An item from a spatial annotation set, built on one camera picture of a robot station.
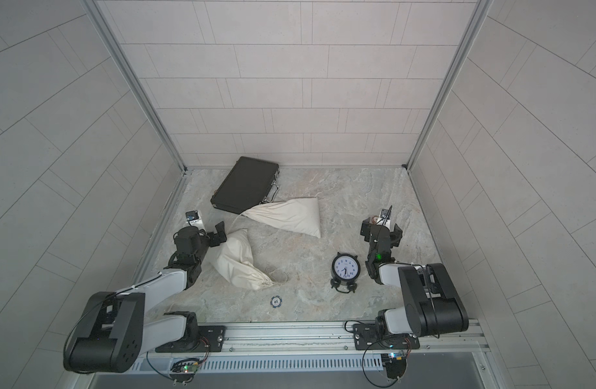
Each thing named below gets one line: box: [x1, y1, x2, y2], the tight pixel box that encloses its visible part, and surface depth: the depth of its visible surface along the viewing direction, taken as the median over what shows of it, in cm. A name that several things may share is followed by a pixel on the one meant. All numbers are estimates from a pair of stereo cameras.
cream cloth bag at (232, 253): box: [208, 228, 273, 291], surface depth 80 cm
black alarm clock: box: [330, 252, 361, 295], surface depth 84 cm
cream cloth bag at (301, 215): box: [242, 196, 322, 240], surface depth 93 cm
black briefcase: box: [210, 156, 281, 215], surface depth 107 cm
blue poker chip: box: [270, 294, 283, 308], surface depth 80 cm
